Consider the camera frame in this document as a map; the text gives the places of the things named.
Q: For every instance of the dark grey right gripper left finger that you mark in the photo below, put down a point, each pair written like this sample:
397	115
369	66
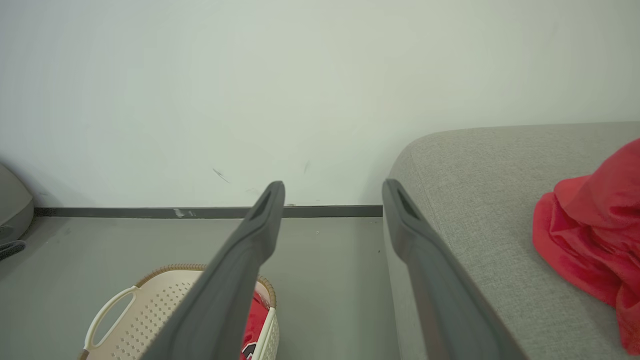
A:
225	295

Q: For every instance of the cream perforated plastic laundry basket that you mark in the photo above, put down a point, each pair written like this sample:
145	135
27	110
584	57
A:
150	315

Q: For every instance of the grey fabric sofa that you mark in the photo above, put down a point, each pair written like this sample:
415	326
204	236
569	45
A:
490	200

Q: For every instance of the red fleece garment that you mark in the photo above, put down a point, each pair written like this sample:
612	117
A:
595	225

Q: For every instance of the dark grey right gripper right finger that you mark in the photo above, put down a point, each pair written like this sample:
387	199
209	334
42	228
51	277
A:
435	280

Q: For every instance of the grey rounded appliance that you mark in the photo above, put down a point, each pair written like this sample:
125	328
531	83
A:
12	205

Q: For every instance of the black wall baseboard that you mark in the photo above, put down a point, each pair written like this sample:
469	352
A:
125	212

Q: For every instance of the dark grey flat object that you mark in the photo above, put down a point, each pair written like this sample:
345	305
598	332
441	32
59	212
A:
11	249

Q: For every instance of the red printed jersey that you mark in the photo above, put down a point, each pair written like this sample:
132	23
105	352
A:
256	325

